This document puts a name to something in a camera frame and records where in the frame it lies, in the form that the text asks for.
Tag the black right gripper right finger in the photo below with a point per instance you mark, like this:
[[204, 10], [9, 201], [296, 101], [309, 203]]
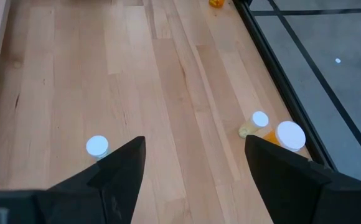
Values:
[[292, 193]]

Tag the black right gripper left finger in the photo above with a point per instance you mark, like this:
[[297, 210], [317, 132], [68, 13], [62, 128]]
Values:
[[112, 186]]

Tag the small pale green medicine bottle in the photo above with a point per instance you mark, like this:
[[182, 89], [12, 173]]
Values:
[[97, 145]]

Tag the large orange medicine bottle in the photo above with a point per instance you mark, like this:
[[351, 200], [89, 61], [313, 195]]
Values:
[[217, 3], [290, 135]]

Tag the small yellow medicine bottle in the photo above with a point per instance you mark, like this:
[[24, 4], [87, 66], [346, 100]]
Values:
[[259, 119]]

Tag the black metal table frame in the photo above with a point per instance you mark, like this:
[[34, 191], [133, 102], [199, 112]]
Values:
[[277, 77]]

